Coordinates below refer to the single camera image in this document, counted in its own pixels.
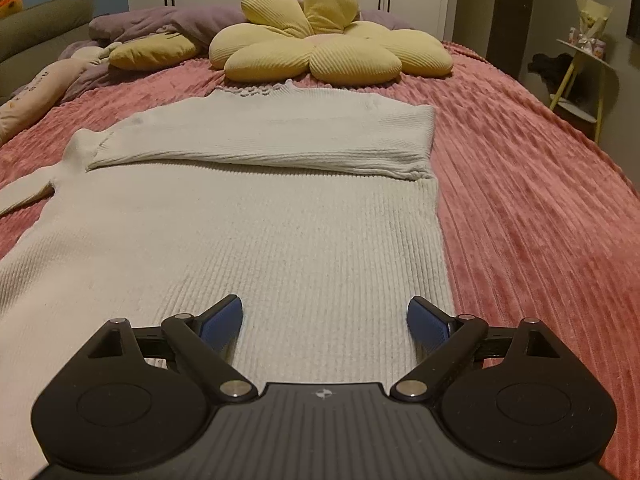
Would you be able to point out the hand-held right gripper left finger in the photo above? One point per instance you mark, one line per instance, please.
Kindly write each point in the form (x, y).
(222, 322)

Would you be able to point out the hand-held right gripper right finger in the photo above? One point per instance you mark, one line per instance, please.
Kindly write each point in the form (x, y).
(426, 322)

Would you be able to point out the white knit sweater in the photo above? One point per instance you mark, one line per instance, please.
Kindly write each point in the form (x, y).
(250, 235)

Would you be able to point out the pink ribbed blanket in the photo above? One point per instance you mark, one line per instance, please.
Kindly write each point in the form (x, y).
(520, 220)

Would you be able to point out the small yellow petal pillow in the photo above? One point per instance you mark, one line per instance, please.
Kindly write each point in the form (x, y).
(155, 52)

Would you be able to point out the dark cloth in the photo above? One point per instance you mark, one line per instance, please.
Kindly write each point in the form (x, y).
(550, 72)

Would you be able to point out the yellow flower-shaped pillow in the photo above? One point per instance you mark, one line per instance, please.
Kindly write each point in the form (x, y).
(345, 52)

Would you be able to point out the yellow-legged side table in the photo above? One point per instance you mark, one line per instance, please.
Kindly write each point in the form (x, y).
(575, 67)

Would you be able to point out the cream plush toy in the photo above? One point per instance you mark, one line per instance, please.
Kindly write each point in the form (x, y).
(45, 85)

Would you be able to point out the purple duvet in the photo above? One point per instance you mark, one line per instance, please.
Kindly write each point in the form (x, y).
(200, 20)

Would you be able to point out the dark wooden door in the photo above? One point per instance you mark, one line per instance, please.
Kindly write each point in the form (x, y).
(510, 10)

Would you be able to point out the grey-green sofa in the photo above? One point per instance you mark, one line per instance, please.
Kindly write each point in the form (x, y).
(40, 30)

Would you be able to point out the wrapped flower bouquet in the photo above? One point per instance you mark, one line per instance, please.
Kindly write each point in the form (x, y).
(592, 20)

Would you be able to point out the orange plush toy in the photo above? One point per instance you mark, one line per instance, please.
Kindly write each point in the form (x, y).
(10, 6)

